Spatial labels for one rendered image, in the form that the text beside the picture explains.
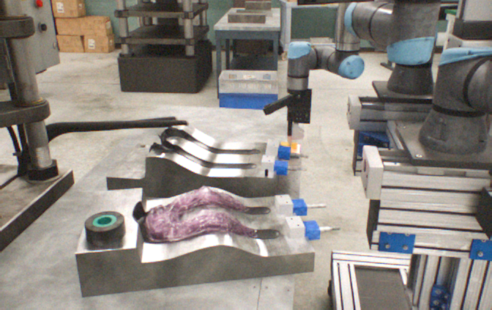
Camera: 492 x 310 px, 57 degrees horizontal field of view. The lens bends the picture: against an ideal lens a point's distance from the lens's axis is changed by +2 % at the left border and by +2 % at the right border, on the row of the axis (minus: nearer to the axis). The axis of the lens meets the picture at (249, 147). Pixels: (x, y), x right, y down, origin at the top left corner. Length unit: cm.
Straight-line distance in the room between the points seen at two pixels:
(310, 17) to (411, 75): 621
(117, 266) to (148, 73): 449
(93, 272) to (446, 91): 86
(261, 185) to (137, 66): 424
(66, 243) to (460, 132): 97
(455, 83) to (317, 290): 142
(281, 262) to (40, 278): 53
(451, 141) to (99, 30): 714
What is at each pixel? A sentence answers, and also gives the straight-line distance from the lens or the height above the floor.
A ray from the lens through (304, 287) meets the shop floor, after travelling 227.
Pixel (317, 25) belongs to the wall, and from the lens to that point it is 776.
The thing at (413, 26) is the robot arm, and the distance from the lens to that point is 83.
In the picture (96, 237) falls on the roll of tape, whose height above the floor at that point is 93.
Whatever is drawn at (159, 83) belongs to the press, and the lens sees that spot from 537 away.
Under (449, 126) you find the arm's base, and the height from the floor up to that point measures 110.
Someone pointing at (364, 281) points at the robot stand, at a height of 21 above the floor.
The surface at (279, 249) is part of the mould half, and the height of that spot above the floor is 86.
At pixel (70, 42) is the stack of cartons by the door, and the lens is 812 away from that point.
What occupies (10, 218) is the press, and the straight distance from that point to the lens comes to 142.
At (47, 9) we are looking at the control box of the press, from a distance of 185.
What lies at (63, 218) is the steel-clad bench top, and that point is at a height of 80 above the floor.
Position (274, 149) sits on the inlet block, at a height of 91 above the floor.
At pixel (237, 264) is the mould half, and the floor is 84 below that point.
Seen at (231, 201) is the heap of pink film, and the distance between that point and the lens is 112.
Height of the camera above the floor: 145
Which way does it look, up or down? 23 degrees down
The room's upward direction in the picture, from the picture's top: straight up
